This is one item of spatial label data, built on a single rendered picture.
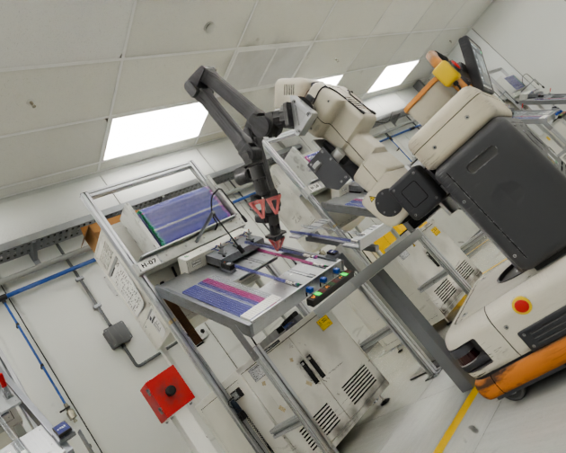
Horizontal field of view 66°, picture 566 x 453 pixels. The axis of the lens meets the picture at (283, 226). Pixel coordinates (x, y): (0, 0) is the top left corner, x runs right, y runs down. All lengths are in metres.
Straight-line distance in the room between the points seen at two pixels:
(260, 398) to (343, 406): 0.45
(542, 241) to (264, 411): 1.37
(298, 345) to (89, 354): 1.93
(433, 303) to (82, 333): 2.63
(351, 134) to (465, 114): 0.47
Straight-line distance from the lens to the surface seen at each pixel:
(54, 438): 1.68
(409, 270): 3.12
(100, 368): 3.76
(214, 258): 2.45
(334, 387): 2.38
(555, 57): 9.29
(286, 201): 3.52
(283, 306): 2.02
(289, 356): 2.30
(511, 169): 1.37
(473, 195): 1.39
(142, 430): 3.69
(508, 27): 9.46
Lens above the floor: 0.56
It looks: 12 degrees up
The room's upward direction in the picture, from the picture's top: 39 degrees counter-clockwise
